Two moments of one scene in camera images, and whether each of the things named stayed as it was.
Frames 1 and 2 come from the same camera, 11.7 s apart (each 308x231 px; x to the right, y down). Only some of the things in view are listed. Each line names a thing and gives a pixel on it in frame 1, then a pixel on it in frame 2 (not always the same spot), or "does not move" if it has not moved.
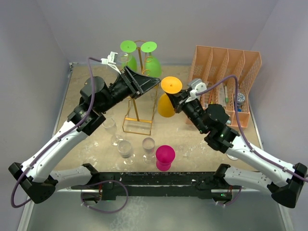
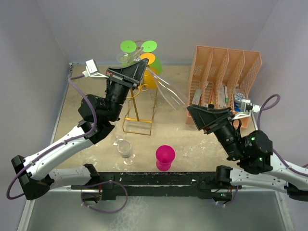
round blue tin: x=240 y=98 does not move
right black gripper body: x=184 y=105 → x=213 y=127
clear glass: x=149 y=157 → x=176 y=98
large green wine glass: x=153 y=68 does not move
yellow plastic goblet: x=172 y=85 → x=150 y=76
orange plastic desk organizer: x=227 y=74 does not move
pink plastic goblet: x=164 y=155 does not move
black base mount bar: x=119 y=186 does not move
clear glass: x=126 y=150 does not move
